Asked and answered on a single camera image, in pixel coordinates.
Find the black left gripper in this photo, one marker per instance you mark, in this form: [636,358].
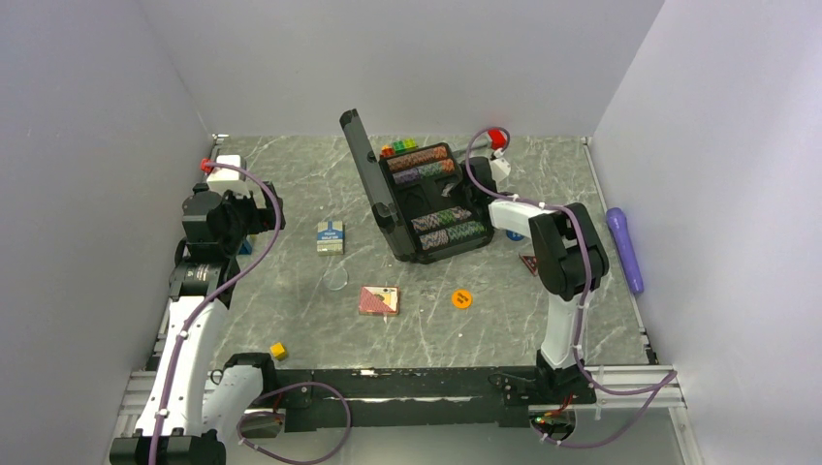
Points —
[263,218]

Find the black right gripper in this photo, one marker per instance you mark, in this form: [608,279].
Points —
[456,190]

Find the blue small blind button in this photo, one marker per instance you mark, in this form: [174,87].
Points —
[514,236]

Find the red triangular dealer button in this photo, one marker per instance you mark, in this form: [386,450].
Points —
[531,263]

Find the orange big blind button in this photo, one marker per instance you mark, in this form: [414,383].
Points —
[462,299]

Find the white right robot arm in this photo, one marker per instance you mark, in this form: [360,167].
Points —
[571,264]

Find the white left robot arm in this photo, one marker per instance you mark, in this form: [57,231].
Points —
[179,423]

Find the blue texas holdem card deck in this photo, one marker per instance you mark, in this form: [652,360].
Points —
[330,238]

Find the purple green orange chip row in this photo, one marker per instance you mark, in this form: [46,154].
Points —
[425,171]

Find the yellow orange duplo brick tower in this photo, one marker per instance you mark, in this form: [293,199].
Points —
[247,245]

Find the orange black chip row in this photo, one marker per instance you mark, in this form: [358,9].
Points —
[424,156]

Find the black poker chip case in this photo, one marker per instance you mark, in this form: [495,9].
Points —
[394,206]

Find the red headed toy hammer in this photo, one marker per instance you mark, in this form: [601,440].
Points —
[494,139]

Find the blue green purple chip row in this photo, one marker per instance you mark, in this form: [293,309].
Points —
[440,219]

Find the pink green chip row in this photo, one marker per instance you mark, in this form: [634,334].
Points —
[451,234]

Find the colourful toy brick stack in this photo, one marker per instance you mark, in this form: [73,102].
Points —
[398,147]

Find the clear round plastic disc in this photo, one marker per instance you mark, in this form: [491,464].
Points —
[335,278]

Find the small yellow cube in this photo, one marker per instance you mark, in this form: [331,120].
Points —
[278,351]

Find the red playing card deck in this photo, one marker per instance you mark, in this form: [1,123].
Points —
[379,301]

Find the purple cylindrical flashlight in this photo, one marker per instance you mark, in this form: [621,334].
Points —
[618,226]

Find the black base crossbar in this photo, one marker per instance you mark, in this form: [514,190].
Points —
[507,396]

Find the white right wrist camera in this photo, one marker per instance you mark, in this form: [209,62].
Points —
[500,168]

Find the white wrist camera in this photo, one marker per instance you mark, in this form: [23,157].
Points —
[221,180]
[500,168]

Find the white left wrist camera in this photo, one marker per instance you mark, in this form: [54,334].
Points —
[221,180]

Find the aluminium frame rail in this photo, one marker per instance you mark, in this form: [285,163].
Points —
[137,392]

